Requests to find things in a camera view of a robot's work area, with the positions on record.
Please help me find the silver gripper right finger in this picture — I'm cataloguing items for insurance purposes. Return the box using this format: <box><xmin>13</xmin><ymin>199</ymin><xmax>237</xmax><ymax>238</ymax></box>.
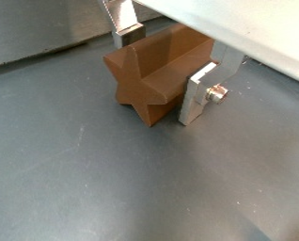
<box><xmin>179</xmin><ymin>41</ymin><xmax>245</xmax><ymax>125</ymax></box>

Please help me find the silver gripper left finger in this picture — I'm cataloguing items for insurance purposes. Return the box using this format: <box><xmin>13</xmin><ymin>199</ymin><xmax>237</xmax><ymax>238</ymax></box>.
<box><xmin>97</xmin><ymin>0</ymin><xmax>145</xmax><ymax>48</ymax></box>

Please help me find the brown star prism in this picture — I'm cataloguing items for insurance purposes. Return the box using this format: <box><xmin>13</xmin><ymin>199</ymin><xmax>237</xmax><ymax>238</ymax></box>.
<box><xmin>103</xmin><ymin>24</ymin><xmax>213</xmax><ymax>126</ymax></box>

